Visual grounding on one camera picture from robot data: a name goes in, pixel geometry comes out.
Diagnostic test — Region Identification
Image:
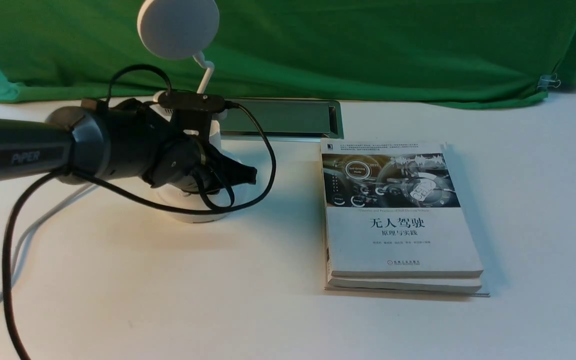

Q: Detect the metal desk cable grommet tray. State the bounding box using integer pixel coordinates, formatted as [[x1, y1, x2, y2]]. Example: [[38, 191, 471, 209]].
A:
[[230, 98, 345, 142]]

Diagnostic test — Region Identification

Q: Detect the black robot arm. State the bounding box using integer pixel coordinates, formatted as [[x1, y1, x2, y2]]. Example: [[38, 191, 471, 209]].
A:
[[0, 100, 258, 194]]

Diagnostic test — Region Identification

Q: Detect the metal binder clip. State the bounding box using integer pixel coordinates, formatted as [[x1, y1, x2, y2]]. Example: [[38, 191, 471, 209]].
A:
[[535, 73, 562, 92]]

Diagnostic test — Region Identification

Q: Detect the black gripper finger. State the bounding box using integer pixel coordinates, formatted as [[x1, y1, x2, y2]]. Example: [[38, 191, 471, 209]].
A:
[[218, 153, 258, 189]]

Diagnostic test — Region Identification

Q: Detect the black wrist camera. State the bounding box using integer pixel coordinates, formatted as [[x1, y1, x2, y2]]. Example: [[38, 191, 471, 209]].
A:
[[154, 91, 227, 136]]

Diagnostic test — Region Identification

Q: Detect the white lamp power cord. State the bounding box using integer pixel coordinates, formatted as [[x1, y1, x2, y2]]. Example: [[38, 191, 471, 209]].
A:
[[0, 183, 94, 335]]

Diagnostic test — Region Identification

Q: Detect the white desk lamp power-strip base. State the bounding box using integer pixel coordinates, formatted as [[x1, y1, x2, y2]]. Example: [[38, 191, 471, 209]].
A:
[[137, 0, 227, 211]]

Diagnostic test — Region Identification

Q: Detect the black camera cable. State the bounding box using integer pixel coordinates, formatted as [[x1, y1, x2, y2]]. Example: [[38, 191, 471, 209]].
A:
[[1, 64, 277, 360]]

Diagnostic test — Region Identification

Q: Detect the top white self-driving book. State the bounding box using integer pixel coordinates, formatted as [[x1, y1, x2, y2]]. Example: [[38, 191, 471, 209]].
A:
[[320, 139, 483, 278]]

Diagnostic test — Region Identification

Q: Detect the green backdrop cloth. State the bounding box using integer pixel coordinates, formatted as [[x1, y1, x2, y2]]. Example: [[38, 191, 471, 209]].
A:
[[0, 0, 576, 109]]

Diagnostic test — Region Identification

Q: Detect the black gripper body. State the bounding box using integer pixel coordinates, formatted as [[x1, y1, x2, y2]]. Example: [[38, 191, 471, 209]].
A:
[[144, 136, 225, 194]]

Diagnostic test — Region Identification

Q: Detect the bottom white book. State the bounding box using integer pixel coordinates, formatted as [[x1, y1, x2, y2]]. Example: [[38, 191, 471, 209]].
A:
[[324, 275, 490, 297]]

